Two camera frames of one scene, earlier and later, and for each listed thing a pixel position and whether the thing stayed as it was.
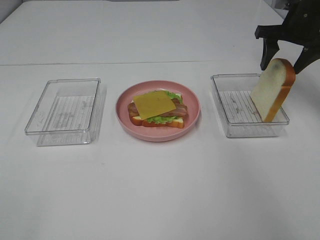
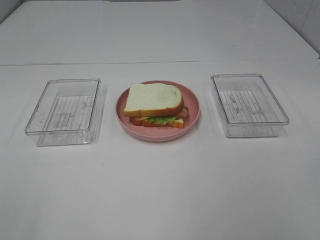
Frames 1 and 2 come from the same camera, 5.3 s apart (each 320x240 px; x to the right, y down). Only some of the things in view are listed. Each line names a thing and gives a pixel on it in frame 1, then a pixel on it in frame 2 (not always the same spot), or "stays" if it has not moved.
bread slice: x=178 y=123 stays
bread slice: x=273 y=88 to x=153 y=99
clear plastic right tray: x=232 y=95 stays
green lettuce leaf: x=165 y=119 stays
